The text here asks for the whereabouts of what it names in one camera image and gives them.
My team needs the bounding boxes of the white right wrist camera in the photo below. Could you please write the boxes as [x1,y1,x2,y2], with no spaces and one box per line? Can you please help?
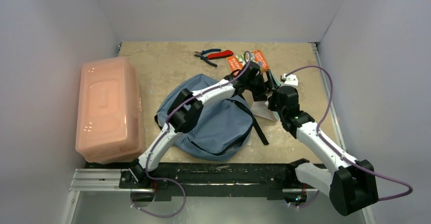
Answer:
[281,74,299,88]

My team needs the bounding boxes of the teal paperback book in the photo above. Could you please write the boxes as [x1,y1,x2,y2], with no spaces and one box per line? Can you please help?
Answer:
[251,70,281,121]

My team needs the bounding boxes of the pink plastic storage bin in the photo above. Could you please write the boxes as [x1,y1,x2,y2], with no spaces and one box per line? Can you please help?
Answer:
[75,56,145,164]

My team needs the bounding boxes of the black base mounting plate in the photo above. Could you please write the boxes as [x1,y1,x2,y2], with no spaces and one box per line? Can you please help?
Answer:
[84,163,316,203]

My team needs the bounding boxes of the orange green picture book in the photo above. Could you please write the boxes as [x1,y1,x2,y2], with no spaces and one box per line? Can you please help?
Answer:
[227,50,270,72]

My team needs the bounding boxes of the blue handled pliers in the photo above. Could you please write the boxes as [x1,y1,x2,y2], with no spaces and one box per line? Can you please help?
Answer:
[194,49,222,67]

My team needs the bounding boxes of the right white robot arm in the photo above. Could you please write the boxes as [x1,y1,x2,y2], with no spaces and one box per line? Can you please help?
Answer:
[268,86,379,216]

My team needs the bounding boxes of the aluminium frame rail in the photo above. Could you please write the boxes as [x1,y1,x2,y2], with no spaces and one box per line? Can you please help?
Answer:
[65,163,375,223]

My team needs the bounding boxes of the blue student backpack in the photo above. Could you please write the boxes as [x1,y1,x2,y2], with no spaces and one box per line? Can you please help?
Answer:
[174,95,268,162]

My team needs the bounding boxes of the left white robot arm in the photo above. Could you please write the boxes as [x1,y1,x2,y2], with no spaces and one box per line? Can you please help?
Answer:
[129,61,278,188]

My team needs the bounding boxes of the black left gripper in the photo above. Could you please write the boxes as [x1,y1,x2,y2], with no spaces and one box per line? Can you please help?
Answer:
[245,70,275,102]

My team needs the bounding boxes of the red utility knife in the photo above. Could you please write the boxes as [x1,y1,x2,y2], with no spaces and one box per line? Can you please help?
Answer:
[206,50,234,60]

